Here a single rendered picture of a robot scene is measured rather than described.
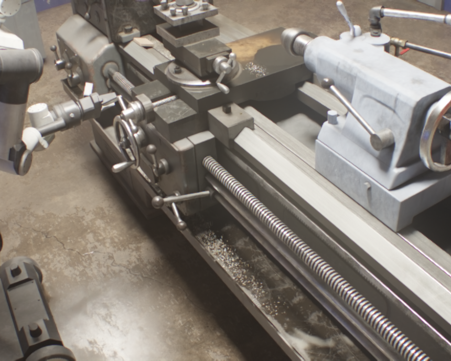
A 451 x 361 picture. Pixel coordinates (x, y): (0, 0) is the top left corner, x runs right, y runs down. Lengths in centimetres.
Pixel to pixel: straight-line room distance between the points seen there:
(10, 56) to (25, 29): 300
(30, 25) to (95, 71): 197
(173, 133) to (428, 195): 83
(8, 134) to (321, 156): 85
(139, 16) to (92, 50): 26
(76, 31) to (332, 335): 186
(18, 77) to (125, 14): 109
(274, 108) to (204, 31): 41
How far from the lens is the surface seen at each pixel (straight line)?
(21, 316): 231
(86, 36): 278
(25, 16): 451
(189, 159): 190
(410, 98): 141
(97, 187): 314
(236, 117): 185
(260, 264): 200
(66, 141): 359
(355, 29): 169
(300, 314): 185
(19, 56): 156
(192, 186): 196
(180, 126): 189
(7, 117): 159
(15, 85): 156
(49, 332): 220
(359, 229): 149
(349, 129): 155
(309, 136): 203
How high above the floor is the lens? 183
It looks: 36 degrees down
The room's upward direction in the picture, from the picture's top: 5 degrees counter-clockwise
